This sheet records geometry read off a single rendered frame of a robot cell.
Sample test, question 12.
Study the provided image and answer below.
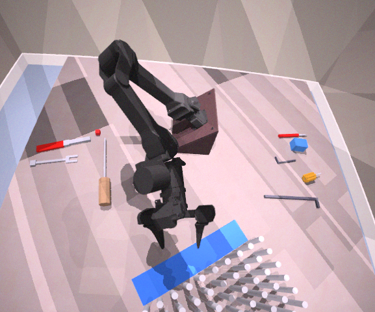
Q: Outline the blue flat strip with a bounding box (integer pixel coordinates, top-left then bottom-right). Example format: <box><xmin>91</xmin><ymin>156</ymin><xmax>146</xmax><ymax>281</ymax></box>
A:
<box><xmin>131</xmin><ymin>219</ymin><xmax>247</xmax><ymax>305</ymax></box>

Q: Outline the blue block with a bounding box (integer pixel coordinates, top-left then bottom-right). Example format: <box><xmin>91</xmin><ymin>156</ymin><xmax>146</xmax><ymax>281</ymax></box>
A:
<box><xmin>289</xmin><ymin>138</ymin><xmax>308</xmax><ymax>152</ymax></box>

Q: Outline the orange ribbed screwdriver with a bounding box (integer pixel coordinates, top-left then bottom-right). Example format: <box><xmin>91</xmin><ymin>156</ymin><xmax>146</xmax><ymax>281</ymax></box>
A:
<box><xmin>302</xmin><ymin>172</ymin><xmax>321</xmax><ymax>182</ymax></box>

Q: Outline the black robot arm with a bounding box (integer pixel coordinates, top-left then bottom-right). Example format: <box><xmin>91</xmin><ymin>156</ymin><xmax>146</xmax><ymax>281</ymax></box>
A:
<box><xmin>98</xmin><ymin>40</ymin><xmax>208</xmax><ymax>231</ymax></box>

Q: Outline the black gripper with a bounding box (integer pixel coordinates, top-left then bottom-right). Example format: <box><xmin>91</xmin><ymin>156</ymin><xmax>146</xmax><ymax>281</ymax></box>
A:
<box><xmin>137</xmin><ymin>185</ymin><xmax>216</xmax><ymax>249</ymax></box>

